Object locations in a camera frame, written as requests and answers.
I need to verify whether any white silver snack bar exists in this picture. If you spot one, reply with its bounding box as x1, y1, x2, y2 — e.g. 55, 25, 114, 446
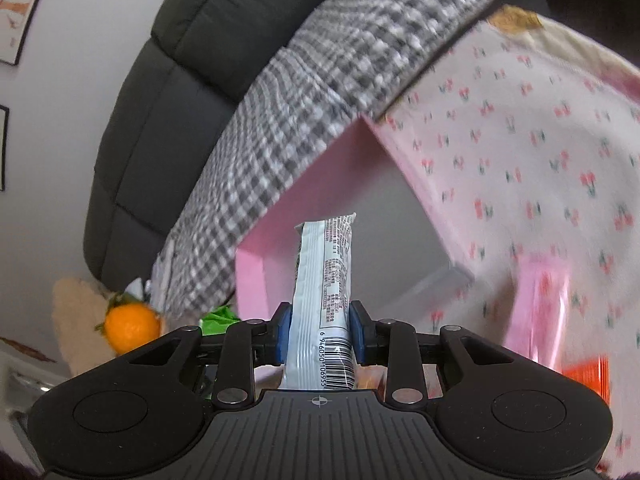
280, 214, 356, 390

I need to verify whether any green snack pack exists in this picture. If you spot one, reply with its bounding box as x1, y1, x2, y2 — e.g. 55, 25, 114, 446
200, 304, 240, 336

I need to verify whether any pink wafer pack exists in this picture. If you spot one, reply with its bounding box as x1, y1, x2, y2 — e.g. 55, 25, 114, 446
502, 254, 570, 372

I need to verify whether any pink cardboard box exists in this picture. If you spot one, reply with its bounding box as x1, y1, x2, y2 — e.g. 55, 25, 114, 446
234, 114, 474, 322

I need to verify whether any large orange citrus fruit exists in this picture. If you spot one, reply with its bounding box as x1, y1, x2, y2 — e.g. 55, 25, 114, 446
94, 292, 163, 356

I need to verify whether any beige cloth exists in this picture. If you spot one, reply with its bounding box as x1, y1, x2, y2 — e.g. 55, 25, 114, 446
51, 278, 116, 377

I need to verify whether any orange snack packet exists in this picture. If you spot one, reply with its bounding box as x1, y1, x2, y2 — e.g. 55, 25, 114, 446
562, 356, 611, 405

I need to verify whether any cherry print tablecloth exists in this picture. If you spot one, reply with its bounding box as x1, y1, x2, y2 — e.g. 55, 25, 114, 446
378, 6, 639, 477

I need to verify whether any dark grey sofa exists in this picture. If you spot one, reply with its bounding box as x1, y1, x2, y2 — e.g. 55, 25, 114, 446
84, 0, 323, 290

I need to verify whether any grey checkered quilt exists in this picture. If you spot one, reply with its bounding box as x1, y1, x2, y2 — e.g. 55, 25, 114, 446
150, 0, 496, 320

